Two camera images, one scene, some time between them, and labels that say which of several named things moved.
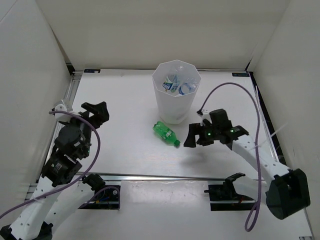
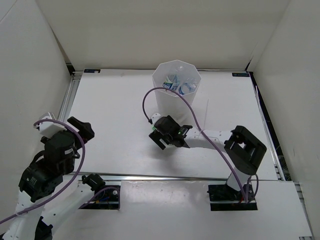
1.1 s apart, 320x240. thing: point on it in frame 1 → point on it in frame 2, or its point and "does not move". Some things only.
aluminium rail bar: [112, 175] does not move
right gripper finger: [194, 129] → [156, 136]
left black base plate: [107, 199] does not move
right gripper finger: [205, 140] → [176, 139]
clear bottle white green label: [171, 83] does not move
